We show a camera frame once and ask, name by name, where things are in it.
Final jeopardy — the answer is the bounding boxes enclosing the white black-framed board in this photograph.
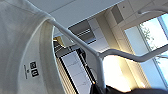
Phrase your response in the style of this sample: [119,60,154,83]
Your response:
[59,49,96,94]

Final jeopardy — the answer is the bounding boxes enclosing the ceiling air vent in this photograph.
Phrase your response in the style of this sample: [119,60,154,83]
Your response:
[67,20,94,44]

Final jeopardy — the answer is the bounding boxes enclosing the large bright window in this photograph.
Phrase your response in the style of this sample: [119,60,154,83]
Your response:
[124,13,168,92]

